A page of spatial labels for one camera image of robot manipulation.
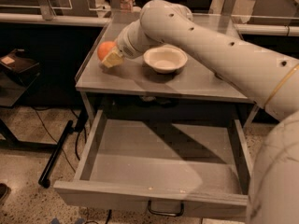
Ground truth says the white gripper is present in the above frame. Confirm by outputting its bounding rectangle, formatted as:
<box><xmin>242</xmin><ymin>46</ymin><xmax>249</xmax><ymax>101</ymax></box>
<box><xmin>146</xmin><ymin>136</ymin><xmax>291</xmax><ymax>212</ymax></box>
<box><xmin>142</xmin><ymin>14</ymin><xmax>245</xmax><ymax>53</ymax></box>
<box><xmin>102</xmin><ymin>20</ymin><xmax>161</xmax><ymax>68</ymax></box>

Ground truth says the orange fruit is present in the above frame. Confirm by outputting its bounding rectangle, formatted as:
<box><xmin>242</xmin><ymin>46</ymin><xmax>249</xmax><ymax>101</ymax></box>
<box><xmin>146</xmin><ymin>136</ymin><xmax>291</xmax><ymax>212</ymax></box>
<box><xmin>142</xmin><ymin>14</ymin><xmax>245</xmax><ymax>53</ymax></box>
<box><xmin>97</xmin><ymin>41</ymin><xmax>116</xmax><ymax>61</ymax></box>

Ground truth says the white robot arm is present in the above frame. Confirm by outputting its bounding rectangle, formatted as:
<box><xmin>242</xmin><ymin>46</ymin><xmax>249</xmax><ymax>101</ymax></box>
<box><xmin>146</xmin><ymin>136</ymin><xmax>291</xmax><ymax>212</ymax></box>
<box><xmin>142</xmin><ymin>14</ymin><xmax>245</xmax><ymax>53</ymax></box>
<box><xmin>98</xmin><ymin>0</ymin><xmax>299</xmax><ymax>224</ymax></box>

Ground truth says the grey open top drawer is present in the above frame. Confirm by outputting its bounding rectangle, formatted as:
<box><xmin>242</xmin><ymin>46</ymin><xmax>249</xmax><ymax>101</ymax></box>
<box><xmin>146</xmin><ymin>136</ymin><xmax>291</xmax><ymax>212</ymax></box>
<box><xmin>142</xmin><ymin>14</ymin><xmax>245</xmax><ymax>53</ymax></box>
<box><xmin>54</xmin><ymin>111</ymin><xmax>252</xmax><ymax>221</ymax></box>

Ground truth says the white bowl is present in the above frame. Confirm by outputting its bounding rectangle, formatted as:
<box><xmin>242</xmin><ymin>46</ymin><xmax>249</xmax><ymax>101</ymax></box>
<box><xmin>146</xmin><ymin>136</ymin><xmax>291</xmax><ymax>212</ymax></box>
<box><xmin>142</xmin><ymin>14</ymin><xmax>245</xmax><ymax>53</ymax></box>
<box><xmin>143</xmin><ymin>45</ymin><xmax>188</xmax><ymax>74</ymax></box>

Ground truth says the grey cabinet table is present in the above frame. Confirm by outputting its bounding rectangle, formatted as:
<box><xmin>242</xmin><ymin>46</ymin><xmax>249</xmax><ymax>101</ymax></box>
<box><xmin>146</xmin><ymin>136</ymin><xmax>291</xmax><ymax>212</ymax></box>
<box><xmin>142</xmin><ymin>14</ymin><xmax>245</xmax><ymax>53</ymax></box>
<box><xmin>74</xmin><ymin>11</ymin><xmax>260</xmax><ymax>133</ymax></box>

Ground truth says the black box on shelf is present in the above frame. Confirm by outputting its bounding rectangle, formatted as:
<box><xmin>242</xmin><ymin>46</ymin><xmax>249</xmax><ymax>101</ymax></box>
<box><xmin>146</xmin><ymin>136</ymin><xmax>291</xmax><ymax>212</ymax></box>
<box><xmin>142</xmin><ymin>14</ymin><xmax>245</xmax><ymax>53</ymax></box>
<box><xmin>0</xmin><ymin>49</ymin><xmax>41</xmax><ymax>86</ymax></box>

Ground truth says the black metal bar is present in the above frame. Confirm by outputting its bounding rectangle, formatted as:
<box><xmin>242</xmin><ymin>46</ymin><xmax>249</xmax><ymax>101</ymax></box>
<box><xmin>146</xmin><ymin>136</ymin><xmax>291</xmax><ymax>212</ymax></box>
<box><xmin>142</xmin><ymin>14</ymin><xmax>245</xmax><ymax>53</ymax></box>
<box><xmin>38</xmin><ymin>120</ymin><xmax>73</xmax><ymax>189</ymax></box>

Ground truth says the person's shoe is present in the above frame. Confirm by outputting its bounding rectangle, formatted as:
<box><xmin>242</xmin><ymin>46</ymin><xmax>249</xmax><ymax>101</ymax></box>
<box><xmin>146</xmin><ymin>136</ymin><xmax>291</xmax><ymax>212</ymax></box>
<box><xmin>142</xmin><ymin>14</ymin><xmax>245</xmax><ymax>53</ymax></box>
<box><xmin>0</xmin><ymin>183</ymin><xmax>10</xmax><ymax>202</ymax></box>

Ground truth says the black floor cable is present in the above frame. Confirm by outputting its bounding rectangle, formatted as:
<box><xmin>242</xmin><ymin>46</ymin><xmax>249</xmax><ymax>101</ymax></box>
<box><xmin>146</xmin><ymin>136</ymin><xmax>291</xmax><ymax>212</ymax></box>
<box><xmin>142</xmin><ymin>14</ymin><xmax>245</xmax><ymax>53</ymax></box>
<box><xmin>31</xmin><ymin>106</ymin><xmax>89</xmax><ymax>173</ymax></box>

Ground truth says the black drawer handle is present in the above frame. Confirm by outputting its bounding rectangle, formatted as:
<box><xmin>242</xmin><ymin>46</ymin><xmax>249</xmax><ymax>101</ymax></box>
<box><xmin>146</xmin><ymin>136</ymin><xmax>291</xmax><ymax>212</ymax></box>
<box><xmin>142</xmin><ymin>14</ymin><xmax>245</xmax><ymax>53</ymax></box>
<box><xmin>148</xmin><ymin>201</ymin><xmax>185</xmax><ymax>217</ymax></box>

